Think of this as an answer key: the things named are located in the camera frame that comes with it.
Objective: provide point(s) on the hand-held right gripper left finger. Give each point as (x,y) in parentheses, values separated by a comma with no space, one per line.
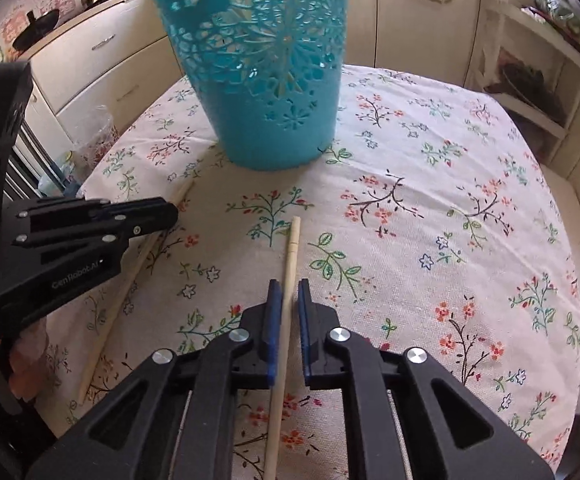
(272,332)

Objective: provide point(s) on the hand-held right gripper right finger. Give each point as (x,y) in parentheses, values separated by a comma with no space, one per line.
(306,332)

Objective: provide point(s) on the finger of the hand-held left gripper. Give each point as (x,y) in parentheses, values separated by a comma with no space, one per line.
(69,245)
(119,212)

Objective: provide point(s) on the wooden chopstick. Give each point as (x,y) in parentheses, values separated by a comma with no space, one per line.
(119,305)
(290,270)

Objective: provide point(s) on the teal perforated plastic basket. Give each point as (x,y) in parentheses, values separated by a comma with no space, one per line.
(265,85)

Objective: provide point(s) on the person's left hand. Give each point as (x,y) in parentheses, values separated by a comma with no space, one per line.
(27,367)

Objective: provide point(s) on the clear bag with floral contents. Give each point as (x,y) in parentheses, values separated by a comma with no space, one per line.
(97,135)

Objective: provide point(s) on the cream cabinet drawer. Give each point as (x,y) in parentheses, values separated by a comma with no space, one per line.
(129,90)
(99,45)

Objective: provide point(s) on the floral tablecloth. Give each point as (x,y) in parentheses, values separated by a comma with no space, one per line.
(420,220)

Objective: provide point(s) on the beige kitchen countertop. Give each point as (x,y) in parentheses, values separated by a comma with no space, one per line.
(69,32)

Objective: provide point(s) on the black wok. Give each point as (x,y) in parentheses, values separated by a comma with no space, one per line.
(34,30)

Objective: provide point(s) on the cream cabinet door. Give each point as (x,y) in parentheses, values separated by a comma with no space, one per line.
(362,10)
(420,35)

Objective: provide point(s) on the white storage shelf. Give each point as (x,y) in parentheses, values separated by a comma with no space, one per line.
(530,75)

